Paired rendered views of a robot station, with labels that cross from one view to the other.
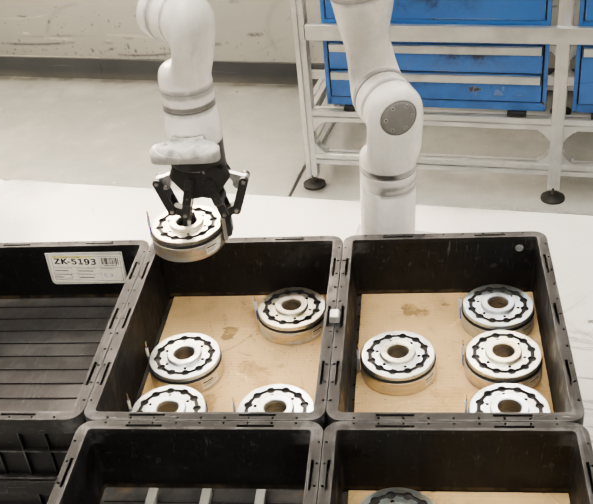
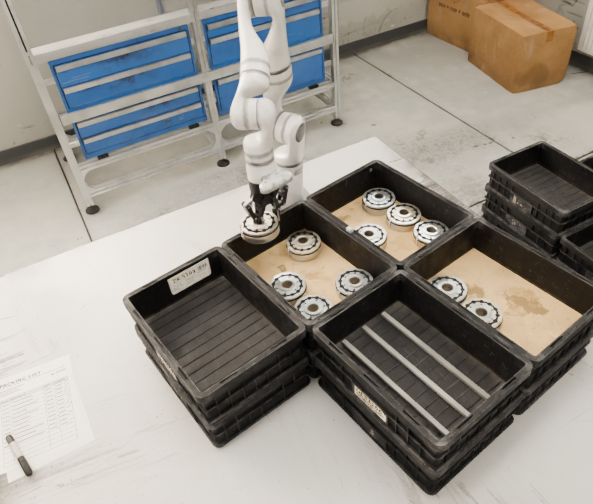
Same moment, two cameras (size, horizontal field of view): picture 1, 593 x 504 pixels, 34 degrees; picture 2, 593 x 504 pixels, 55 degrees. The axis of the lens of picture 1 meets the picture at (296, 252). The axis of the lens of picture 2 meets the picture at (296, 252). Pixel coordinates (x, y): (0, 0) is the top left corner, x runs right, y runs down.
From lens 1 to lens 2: 93 cm
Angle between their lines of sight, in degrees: 34
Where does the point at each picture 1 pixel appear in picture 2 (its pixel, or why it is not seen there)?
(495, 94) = (180, 119)
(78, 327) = (207, 307)
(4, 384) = (209, 351)
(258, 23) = not seen: outside the picture
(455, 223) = not seen: hidden behind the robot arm
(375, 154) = (293, 154)
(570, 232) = (332, 162)
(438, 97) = (150, 132)
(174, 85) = (263, 149)
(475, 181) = (178, 171)
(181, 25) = (271, 116)
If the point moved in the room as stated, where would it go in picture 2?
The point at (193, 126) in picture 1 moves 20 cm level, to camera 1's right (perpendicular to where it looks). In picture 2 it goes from (272, 167) to (326, 132)
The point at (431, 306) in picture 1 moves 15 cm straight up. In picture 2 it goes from (348, 212) to (347, 173)
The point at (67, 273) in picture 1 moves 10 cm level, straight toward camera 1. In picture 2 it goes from (180, 285) to (211, 295)
